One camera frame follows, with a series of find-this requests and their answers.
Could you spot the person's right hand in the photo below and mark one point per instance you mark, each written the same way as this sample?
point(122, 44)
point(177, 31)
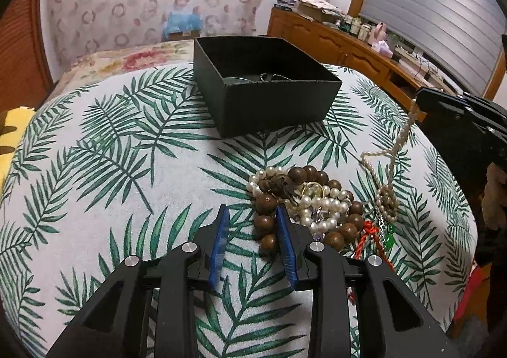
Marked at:
point(498, 181)

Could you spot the wooden cabinet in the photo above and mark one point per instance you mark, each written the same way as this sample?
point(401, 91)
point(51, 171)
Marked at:
point(317, 33)

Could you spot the pile of papers and boxes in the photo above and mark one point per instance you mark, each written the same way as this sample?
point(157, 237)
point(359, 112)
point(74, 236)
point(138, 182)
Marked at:
point(317, 7)

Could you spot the pink figurine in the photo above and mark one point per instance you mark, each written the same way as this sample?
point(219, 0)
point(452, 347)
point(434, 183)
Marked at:
point(379, 32)

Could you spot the grey bangle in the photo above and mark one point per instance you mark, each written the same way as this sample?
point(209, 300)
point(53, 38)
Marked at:
point(237, 81)

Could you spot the red clothing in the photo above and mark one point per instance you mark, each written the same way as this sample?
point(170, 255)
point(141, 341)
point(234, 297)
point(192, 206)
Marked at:
point(471, 290)

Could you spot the blue plastic bag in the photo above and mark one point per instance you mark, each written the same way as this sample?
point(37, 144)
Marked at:
point(182, 23)

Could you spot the black jewelry box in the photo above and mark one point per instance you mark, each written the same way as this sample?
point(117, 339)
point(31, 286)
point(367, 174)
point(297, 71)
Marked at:
point(269, 104)

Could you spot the green leaf print blanket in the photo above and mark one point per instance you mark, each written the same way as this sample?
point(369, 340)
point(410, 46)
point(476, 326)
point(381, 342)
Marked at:
point(119, 183)

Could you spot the pink tissue box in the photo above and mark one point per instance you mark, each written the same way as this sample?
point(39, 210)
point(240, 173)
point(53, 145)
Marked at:
point(383, 49)

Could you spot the green pendant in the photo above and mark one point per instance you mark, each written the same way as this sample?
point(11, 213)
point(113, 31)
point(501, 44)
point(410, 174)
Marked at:
point(390, 241)

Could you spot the cluster of cosmetic jars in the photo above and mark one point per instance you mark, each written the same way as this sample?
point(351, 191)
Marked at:
point(354, 27)

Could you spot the gold bangle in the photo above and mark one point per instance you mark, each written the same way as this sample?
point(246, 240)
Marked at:
point(313, 184)

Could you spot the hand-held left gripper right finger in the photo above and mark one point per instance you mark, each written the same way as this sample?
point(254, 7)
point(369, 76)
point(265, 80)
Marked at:
point(287, 247)

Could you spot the yellow plush pillow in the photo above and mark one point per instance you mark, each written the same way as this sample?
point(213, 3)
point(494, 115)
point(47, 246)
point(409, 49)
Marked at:
point(12, 152)

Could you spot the brown slatted wardrobe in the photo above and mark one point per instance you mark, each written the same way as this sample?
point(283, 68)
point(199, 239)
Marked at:
point(23, 45)

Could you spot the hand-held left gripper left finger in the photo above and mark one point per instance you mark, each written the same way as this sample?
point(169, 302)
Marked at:
point(220, 247)

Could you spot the floral bedspread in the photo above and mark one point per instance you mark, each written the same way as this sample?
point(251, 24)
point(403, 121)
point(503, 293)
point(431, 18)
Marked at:
point(130, 58)

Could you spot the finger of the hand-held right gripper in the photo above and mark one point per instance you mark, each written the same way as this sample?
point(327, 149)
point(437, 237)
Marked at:
point(493, 129)
point(435, 98)

